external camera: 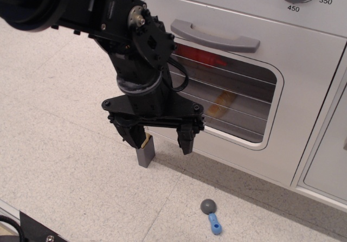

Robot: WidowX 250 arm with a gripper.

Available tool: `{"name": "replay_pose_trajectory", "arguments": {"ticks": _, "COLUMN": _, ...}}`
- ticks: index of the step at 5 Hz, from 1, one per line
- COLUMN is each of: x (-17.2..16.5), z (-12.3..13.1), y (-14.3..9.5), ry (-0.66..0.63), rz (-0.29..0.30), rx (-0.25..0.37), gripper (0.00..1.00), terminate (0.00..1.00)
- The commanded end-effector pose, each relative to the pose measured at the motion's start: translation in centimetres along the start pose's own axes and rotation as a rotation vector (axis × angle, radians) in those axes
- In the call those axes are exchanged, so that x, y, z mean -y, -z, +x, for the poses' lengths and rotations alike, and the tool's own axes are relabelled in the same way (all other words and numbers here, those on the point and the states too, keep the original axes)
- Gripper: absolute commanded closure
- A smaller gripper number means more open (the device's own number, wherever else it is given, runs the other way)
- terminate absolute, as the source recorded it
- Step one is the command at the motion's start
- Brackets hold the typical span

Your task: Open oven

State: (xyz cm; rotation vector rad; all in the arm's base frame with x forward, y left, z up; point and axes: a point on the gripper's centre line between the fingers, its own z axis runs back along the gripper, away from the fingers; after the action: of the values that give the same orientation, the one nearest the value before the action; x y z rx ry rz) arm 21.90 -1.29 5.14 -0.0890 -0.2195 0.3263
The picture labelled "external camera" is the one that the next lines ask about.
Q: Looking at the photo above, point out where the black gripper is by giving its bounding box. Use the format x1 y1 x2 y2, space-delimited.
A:
102 82 205 155

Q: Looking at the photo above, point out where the grey oven door handle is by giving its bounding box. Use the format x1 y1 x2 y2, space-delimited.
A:
170 19 260 53

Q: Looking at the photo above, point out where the white toy oven door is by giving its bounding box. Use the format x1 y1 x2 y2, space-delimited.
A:
130 0 347 184

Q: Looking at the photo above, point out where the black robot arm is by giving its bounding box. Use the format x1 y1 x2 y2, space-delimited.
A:
1 0 204 154

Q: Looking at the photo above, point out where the red toy item in oven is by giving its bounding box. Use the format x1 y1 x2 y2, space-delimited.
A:
173 44 228 68

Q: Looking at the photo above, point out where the grey cabinet leg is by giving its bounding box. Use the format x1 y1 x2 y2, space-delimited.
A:
136 133 155 168

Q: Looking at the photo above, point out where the orange toy bread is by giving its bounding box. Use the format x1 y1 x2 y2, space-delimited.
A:
206 91 237 118

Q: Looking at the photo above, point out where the grey and blue scoop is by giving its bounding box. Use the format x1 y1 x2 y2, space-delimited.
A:
200 199 222 235

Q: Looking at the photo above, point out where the white toy kitchen cabinet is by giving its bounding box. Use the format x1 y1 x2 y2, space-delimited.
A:
119 0 347 210

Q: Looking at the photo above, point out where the white cabinet drawer door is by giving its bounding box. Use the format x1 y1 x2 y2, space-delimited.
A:
297 65 347 202

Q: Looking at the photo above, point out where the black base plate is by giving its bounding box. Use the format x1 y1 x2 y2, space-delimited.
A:
20 211 68 242

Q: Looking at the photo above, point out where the black cable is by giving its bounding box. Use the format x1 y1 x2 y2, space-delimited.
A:
0 215 25 242

